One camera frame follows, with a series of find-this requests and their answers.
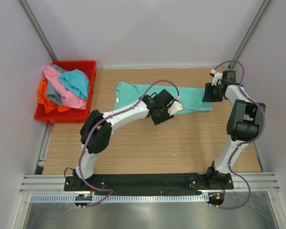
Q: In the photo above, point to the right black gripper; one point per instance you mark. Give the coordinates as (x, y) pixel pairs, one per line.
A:
(208, 97)

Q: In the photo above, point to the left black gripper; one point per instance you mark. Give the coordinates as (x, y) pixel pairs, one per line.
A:
(166, 116)

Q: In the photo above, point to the teal green t shirt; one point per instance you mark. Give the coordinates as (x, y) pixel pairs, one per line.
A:
(191, 98)

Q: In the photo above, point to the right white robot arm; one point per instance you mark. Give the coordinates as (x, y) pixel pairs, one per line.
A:
(245, 124)

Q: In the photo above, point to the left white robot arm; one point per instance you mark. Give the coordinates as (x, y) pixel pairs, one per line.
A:
(98, 128)

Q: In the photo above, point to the sky blue t shirt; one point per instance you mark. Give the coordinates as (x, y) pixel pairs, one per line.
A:
(77, 82)

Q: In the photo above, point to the red plastic bin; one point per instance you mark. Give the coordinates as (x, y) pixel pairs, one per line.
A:
(72, 115)

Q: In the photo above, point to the pink t shirt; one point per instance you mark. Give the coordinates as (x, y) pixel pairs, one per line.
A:
(68, 98)

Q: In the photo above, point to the grey t shirt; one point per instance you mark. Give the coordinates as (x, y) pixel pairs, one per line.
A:
(51, 92)

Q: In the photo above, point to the orange t shirt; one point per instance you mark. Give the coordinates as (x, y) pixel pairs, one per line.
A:
(49, 105)

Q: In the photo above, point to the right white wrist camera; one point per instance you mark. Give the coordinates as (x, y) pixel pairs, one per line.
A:
(217, 77)

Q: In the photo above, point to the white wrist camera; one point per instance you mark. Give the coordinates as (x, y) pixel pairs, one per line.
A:
(176, 106)
(217, 77)

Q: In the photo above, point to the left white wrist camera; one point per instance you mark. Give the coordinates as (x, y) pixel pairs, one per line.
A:
(176, 106)

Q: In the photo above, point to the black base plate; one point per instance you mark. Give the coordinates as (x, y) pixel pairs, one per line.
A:
(182, 184)

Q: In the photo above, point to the slotted cable duct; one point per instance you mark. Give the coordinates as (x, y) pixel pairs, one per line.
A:
(86, 198)

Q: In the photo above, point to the right corner aluminium post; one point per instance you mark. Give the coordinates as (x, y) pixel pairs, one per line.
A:
(264, 7)

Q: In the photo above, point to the corner aluminium post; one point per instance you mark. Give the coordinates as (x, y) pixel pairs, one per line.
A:
(35, 24)
(264, 7)

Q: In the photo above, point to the aluminium frame rail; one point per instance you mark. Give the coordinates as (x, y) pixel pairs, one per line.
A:
(37, 184)

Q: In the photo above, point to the left corner aluminium post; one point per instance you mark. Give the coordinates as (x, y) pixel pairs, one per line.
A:
(35, 24)

